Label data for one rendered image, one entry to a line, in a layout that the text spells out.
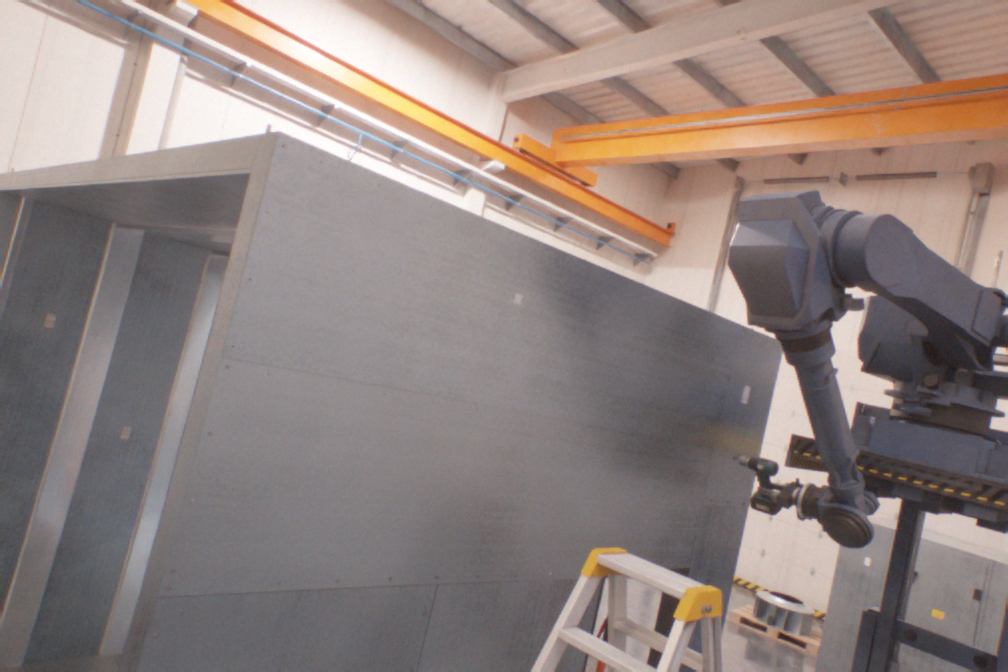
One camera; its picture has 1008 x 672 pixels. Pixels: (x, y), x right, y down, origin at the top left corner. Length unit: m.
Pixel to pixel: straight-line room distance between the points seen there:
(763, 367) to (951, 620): 5.35
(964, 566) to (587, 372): 6.33
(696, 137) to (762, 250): 9.26
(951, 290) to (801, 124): 8.06
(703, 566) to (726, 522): 0.23
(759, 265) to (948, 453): 1.19
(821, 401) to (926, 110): 7.73
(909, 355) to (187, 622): 2.69
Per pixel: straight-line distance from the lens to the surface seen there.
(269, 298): 1.91
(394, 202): 2.07
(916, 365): 3.33
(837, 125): 10.63
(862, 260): 2.52
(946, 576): 8.59
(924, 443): 3.32
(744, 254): 2.53
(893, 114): 10.39
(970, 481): 3.17
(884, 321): 3.44
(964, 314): 3.05
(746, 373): 3.49
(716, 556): 3.60
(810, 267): 2.51
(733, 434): 3.48
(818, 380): 2.72
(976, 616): 8.55
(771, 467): 3.19
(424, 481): 2.26
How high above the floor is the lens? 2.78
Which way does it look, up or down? 2 degrees up
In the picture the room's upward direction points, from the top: 13 degrees clockwise
